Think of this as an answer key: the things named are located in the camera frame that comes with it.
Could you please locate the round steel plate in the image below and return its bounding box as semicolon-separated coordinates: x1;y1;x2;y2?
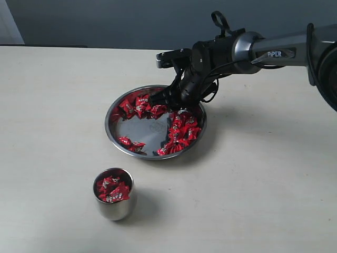
105;85;207;161

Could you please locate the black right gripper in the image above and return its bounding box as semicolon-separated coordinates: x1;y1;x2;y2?
149;36;239;112

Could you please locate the red wrapped candy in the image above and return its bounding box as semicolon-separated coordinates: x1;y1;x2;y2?
127;141;145;153
118;99;136;119
181;112;198;131
135;94;151;118

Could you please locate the stainless steel cup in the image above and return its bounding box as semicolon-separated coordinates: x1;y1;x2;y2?
93;168;137;221

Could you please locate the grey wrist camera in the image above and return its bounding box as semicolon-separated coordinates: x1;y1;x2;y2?
156;48;192;69

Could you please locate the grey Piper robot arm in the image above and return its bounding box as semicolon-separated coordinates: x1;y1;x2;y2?
150;24;336;109

